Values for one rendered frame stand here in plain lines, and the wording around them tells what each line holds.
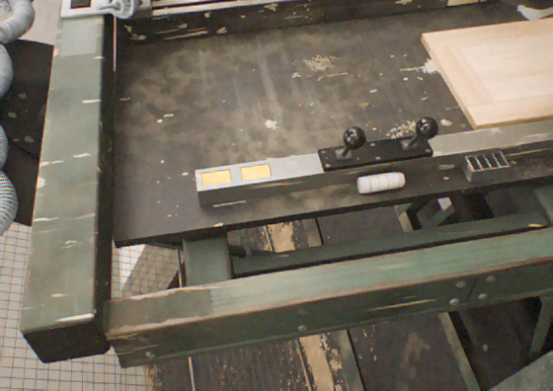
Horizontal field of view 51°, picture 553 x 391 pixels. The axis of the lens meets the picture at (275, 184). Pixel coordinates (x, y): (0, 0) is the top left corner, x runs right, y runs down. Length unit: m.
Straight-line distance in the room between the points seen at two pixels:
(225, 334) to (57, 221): 0.30
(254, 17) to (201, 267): 0.64
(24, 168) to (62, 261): 0.88
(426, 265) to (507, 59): 0.61
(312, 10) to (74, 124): 0.63
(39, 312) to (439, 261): 0.57
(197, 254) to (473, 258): 0.45
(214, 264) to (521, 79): 0.74
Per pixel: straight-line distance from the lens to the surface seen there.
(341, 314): 0.92
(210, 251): 1.02
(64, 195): 0.97
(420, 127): 0.96
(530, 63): 1.39
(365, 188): 1.03
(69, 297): 0.85
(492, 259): 0.94
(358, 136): 0.92
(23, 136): 1.82
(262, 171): 1.02
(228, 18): 1.40
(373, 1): 1.46
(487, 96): 1.26
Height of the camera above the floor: 2.07
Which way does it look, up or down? 28 degrees down
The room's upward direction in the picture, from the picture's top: 76 degrees counter-clockwise
